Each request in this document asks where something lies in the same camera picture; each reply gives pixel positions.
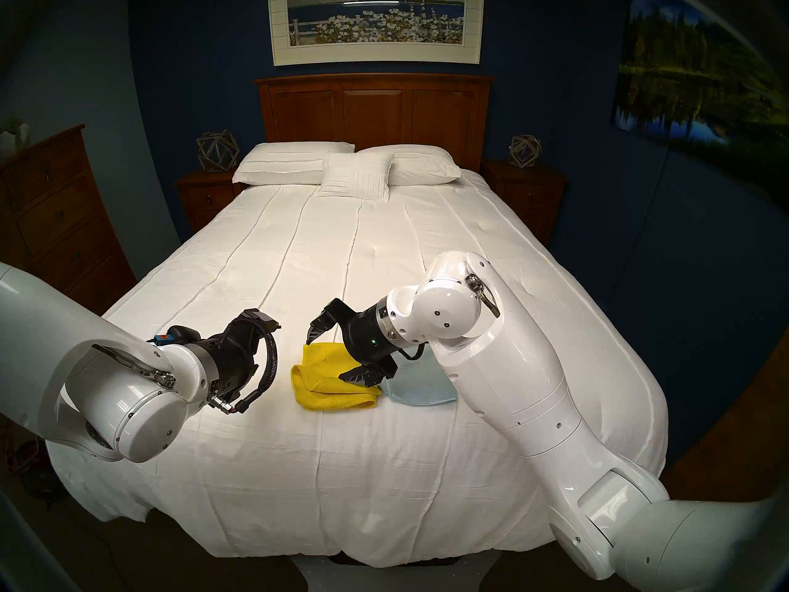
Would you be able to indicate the black connector with blue tag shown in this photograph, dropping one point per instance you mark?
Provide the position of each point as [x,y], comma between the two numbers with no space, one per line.
[182,335]

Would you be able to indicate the white bed comforter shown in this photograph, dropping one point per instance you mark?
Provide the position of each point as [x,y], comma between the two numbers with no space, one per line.
[370,473]

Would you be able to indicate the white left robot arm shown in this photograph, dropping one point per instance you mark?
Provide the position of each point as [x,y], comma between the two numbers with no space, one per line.
[37,362]

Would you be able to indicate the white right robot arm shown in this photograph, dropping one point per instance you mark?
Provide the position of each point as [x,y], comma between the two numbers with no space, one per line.
[511,375]

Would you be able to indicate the light blue hand towel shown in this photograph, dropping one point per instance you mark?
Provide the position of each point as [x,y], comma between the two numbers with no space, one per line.
[422,387]

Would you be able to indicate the forest lake wall poster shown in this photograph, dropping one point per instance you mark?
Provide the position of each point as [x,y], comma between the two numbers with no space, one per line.
[696,73]

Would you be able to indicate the yellow hand towel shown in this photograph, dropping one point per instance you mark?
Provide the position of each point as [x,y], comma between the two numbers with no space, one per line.
[323,375]

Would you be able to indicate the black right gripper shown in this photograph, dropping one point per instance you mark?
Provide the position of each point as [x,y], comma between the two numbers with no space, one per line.
[370,338]

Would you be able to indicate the brown wooden headboard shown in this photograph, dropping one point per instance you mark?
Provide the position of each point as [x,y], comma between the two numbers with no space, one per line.
[376,116]

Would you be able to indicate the white framed flower picture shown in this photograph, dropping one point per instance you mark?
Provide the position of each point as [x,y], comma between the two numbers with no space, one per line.
[376,23]

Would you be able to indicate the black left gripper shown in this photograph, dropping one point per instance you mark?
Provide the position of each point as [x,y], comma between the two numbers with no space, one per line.
[234,356]

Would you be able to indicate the large white pillow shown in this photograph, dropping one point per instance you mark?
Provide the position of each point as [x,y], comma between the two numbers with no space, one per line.
[283,162]
[425,165]

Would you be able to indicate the brown wooden dresser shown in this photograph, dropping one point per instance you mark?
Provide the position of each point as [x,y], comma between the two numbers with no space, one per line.
[55,214]

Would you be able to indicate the small pleated white pillow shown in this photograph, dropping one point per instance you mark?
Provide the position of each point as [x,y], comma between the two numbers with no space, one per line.
[357,177]

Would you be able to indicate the white vase with plant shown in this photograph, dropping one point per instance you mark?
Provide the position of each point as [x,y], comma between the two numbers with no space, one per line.
[15,137]

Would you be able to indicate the brown wooden nightstand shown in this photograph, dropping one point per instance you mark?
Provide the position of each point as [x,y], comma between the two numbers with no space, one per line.
[206,199]
[530,196]

